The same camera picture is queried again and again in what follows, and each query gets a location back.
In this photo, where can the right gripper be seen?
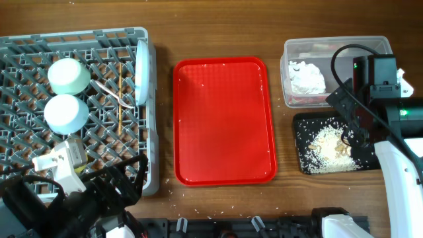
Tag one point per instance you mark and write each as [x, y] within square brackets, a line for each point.
[341, 104]

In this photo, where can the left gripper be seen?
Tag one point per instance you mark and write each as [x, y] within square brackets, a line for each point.
[126, 194]

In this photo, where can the white napkin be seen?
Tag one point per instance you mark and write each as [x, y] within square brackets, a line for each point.
[306, 78]

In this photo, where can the red snack wrapper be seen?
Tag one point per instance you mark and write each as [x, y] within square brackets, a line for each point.
[319, 99]

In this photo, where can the leftover rice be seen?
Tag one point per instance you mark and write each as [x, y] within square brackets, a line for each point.
[320, 148]

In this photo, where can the white plastic fork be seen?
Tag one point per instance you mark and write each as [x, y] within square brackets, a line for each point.
[112, 94]

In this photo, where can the small light blue bowl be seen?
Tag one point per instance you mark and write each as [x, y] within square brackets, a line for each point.
[66, 114]

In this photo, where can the large light blue plate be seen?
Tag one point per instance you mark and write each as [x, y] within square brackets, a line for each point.
[142, 70]

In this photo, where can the wooden chopstick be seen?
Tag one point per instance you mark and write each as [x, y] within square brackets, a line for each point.
[120, 95]

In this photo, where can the green bowl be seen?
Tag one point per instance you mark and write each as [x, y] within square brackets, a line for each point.
[68, 76]

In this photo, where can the yellow cup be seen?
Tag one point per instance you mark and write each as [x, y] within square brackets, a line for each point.
[80, 169]

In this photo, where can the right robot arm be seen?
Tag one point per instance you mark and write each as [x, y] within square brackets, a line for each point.
[400, 158]

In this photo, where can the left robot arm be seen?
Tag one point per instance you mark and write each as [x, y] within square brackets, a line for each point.
[23, 214]

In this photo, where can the black waste tray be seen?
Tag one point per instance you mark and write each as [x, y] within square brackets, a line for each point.
[365, 156]

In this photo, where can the grey dishwasher rack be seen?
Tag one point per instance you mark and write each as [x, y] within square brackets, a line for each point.
[25, 91]

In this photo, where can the clear plastic bin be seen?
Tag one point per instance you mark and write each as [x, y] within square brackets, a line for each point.
[319, 51]

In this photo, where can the red serving tray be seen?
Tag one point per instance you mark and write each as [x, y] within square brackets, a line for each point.
[223, 131]

